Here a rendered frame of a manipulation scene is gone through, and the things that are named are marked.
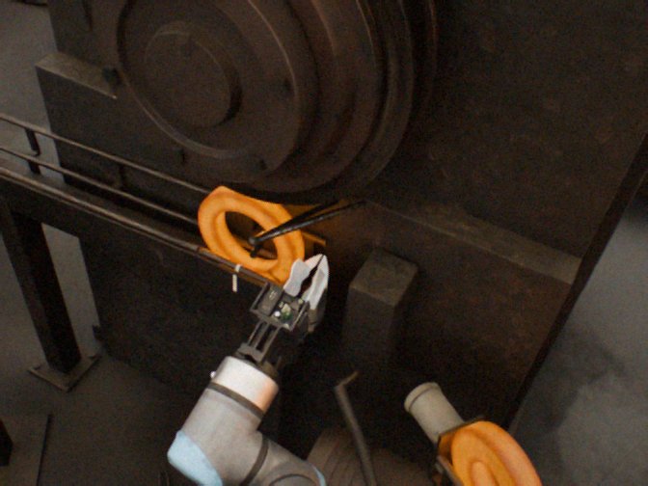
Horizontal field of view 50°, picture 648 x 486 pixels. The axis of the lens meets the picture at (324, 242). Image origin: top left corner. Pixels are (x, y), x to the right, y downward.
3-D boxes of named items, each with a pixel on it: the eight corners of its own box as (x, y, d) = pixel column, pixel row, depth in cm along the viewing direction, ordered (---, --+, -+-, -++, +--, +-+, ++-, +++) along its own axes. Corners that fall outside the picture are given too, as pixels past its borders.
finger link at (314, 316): (334, 291, 106) (307, 340, 102) (335, 295, 107) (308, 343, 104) (307, 279, 107) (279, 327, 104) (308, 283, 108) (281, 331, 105)
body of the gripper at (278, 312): (313, 297, 99) (271, 370, 94) (318, 319, 106) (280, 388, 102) (267, 276, 101) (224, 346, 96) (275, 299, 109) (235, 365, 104)
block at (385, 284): (359, 333, 124) (377, 240, 107) (399, 352, 122) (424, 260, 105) (332, 377, 117) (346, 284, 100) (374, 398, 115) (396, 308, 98)
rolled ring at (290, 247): (297, 223, 102) (308, 210, 104) (194, 177, 107) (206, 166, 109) (291, 303, 115) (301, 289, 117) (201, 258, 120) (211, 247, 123)
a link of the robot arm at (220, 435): (209, 493, 99) (151, 458, 96) (254, 415, 104) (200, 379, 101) (232, 504, 91) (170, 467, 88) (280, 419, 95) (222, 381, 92)
